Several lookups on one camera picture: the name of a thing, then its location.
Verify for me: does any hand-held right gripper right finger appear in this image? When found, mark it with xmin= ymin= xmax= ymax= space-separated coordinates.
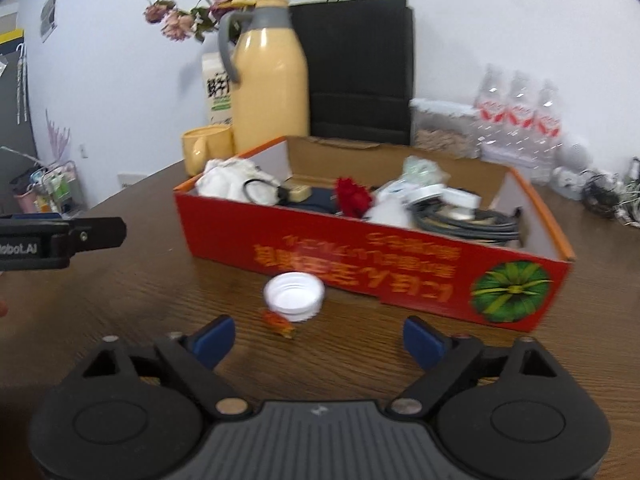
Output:
xmin=387 ymin=315 xmax=558 ymax=416

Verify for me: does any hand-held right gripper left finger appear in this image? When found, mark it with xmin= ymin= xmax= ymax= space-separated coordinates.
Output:
xmin=80 ymin=314 xmax=251 ymax=416

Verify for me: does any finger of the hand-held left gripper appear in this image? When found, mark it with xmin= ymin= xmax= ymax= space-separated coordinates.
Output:
xmin=62 ymin=216 xmax=127 ymax=257

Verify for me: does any red cardboard box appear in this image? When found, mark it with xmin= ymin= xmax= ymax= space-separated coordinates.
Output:
xmin=173 ymin=135 xmax=576 ymax=333

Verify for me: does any grey braided cable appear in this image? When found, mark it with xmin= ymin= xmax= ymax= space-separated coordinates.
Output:
xmin=410 ymin=200 xmax=523 ymax=248

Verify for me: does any white cloth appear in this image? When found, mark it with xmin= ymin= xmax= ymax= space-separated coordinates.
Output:
xmin=196 ymin=157 xmax=281 ymax=205

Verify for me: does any red artificial rose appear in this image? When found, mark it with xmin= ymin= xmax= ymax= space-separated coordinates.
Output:
xmin=334 ymin=176 xmax=375 ymax=218

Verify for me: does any glittery translucent plastic bag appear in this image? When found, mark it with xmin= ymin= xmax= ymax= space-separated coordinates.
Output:
xmin=400 ymin=156 xmax=448 ymax=188

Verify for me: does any navy blue case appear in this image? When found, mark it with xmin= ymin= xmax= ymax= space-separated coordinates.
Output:
xmin=280 ymin=187 xmax=341 ymax=213

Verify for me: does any storage rack with bottles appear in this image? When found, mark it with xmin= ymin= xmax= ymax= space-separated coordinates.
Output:
xmin=10 ymin=160 xmax=83 ymax=216

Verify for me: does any small orange wrapper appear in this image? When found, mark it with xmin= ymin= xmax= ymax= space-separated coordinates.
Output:
xmin=262 ymin=310 xmax=297 ymax=338

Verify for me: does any white plush toy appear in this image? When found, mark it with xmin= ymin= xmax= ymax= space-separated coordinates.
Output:
xmin=362 ymin=199 xmax=413 ymax=229

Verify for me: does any yellow mug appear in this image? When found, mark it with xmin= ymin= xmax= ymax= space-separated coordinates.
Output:
xmin=181 ymin=126 xmax=236 ymax=177

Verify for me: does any white milk carton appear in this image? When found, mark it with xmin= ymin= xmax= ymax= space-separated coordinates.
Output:
xmin=201 ymin=51 xmax=236 ymax=128

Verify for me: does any clear container of nuts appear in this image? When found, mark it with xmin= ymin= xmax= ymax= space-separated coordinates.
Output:
xmin=410 ymin=98 xmax=481 ymax=158

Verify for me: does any bunch of dried roses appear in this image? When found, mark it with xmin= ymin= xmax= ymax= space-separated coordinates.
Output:
xmin=145 ymin=0 xmax=283 ymax=43

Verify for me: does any yellow thermos jug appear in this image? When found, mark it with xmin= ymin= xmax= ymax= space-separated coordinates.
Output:
xmin=217 ymin=0 xmax=311 ymax=153

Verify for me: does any white robot speaker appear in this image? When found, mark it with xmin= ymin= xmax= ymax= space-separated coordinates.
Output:
xmin=550 ymin=142 xmax=593 ymax=198

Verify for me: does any clear water bottle red label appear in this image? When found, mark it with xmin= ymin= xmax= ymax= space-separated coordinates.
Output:
xmin=530 ymin=79 xmax=565 ymax=183
xmin=472 ymin=64 xmax=512 ymax=151
xmin=504 ymin=71 xmax=538 ymax=156

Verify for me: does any black paper bag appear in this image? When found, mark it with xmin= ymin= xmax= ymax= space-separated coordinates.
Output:
xmin=290 ymin=0 xmax=416 ymax=146

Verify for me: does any white wall outlet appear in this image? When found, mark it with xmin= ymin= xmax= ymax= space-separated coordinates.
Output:
xmin=117 ymin=172 xmax=151 ymax=191

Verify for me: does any pink flower wall sticker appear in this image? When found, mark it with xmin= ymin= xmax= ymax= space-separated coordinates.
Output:
xmin=44 ymin=109 xmax=72 ymax=161

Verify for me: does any thin black cable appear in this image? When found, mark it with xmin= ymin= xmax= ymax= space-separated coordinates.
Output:
xmin=242 ymin=177 xmax=293 ymax=206

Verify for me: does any wall poster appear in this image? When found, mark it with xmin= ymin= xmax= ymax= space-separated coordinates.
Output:
xmin=39 ymin=0 xmax=60 ymax=43

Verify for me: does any black cable bundle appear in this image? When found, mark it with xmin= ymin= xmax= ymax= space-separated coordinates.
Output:
xmin=580 ymin=170 xmax=623 ymax=218

